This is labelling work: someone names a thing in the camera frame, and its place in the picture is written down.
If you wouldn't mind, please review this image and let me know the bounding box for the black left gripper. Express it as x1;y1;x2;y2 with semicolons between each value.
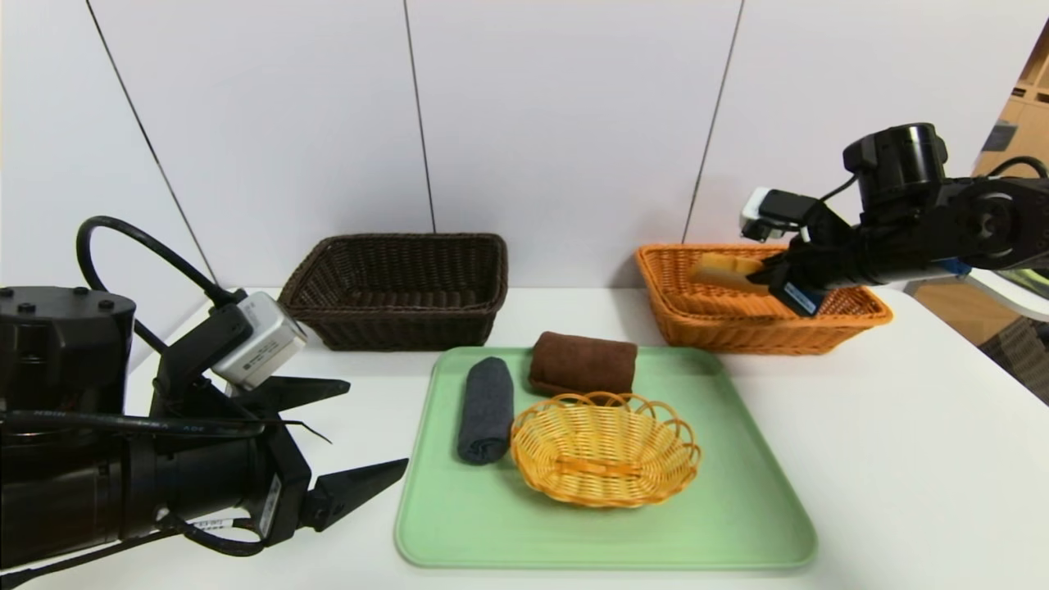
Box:
155;375;410;547

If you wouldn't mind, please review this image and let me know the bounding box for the dark grey towel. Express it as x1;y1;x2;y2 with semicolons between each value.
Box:
456;356;515;465

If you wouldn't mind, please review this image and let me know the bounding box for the brown towel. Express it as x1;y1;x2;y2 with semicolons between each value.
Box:
528;331;638;397

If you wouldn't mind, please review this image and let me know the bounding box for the white bread slice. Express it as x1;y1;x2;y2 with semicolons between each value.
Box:
687;252;772;297

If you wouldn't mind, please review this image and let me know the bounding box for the dark brown wicker basket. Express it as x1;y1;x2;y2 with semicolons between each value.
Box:
277;234;509;352

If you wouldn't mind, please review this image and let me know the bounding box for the small yellow wicker basket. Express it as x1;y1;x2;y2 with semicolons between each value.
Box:
510;391;702;510

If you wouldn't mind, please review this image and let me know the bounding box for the large orange wicker basket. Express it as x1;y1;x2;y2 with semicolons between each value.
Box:
636;244;892;356

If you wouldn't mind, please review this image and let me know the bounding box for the light green plastic tray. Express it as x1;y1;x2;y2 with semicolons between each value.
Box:
394;346;817;570

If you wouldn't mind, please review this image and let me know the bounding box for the brown wood panel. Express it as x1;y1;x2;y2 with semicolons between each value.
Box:
911;283;1021;347

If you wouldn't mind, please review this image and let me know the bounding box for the dark wicker chair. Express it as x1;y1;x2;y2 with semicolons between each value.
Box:
979;315;1049;406

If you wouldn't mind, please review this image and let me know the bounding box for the white side table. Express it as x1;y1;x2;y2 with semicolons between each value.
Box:
906;269;1049;323

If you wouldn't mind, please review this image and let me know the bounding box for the small dark box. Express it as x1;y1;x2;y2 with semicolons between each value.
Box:
979;121;1017;154

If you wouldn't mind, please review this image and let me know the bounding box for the wooden cabinet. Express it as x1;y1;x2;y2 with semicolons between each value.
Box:
967;16;1049;177

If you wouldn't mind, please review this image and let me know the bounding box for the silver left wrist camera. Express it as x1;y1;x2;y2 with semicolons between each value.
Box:
152;292;308;394

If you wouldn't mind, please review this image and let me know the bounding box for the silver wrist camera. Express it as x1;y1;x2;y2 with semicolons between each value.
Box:
740;187;820;244
152;292;308;394

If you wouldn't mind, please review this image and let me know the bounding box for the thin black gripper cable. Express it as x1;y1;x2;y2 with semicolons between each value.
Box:
0;512;265;574

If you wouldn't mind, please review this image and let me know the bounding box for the black left camera cable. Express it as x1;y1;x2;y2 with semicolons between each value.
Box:
76;216;247;353

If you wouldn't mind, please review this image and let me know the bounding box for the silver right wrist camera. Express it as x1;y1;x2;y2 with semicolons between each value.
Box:
740;187;820;244

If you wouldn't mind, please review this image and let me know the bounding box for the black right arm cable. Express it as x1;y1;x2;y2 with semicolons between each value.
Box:
988;155;1049;181

